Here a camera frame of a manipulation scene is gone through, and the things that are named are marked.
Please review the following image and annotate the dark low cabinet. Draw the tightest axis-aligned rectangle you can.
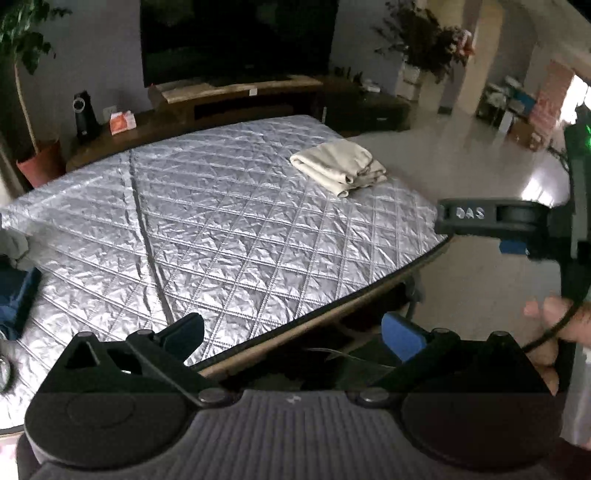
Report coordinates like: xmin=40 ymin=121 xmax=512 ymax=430
xmin=321 ymin=76 xmax=411 ymax=134

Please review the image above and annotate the black tabletop device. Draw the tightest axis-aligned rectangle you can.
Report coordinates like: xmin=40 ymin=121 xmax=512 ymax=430
xmin=71 ymin=91 xmax=100 ymax=139

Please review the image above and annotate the silver quilted blanket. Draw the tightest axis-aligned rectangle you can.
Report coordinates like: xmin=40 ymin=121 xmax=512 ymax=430
xmin=0 ymin=114 xmax=446 ymax=435

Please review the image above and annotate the pink patterned panel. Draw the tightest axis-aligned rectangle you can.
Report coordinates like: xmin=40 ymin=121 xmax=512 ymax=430
xmin=531 ymin=62 xmax=575 ymax=134

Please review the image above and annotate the tall green houseplant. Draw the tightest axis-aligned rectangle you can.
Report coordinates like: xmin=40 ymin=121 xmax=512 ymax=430
xmin=0 ymin=0 xmax=70 ymax=153

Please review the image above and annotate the white plant pot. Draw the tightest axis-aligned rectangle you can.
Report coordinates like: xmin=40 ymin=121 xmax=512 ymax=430
xmin=399 ymin=62 xmax=423 ymax=100

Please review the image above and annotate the beige garment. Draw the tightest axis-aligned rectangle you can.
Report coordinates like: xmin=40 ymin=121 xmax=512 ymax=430
xmin=290 ymin=140 xmax=389 ymax=199

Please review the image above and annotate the person's right hand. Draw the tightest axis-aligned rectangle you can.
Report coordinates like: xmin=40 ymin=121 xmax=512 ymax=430
xmin=523 ymin=295 xmax=591 ymax=395

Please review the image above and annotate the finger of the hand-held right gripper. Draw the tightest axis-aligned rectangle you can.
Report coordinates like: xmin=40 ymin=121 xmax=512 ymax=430
xmin=500 ymin=239 xmax=561 ymax=265

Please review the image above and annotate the cardboard box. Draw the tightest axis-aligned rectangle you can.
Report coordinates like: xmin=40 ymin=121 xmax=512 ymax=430
xmin=510 ymin=120 xmax=543 ymax=151

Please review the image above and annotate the blue garment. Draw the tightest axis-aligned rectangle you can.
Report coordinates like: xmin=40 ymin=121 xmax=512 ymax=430
xmin=0 ymin=268 xmax=42 ymax=340

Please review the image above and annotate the leafy houseplant with flowers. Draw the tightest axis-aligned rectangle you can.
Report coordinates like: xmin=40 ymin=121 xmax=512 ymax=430
xmin=374 ymin=0 xmax=476 ymax=84

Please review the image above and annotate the black television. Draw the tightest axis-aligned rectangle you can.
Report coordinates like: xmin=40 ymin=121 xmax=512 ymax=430
xmin=140 ymin=0 xmax=340 ymax=88

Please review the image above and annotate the wooden table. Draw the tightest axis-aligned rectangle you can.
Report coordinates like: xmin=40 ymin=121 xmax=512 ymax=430
xmin=194 ymin=240 xmax=448 ymax=384

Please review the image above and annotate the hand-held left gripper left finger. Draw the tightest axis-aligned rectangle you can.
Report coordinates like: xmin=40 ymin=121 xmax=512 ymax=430
xmin=62 ymin=312 xmax=232 ymax=408

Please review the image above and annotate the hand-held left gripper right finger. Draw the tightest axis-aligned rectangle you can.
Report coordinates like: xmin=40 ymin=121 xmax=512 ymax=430
xmin=355 ymin=312 xmax=552 ymax=408

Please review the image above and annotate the wooden tv stand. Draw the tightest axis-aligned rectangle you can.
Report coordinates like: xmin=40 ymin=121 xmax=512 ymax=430
xmin=65 ymin=74 xmax=324 ymax=174

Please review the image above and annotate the orange and white box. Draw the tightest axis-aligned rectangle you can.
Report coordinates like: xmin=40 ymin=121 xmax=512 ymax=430
xmin=108 ymin=111 xmax=138 ymax=136

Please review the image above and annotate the grey-green garment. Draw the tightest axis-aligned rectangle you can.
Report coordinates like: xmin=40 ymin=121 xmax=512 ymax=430
xmin=0 ymin=228 xmax=31 ymax=271

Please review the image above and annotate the terracotta plant pot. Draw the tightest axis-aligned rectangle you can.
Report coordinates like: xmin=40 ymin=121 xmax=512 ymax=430
xmin=16 ymin=138 xmax=65 ymax=190

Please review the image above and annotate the black cable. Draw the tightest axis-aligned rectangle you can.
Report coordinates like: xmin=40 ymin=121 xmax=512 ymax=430
xmin=519 ymin=295 xmax=591 ymax=354

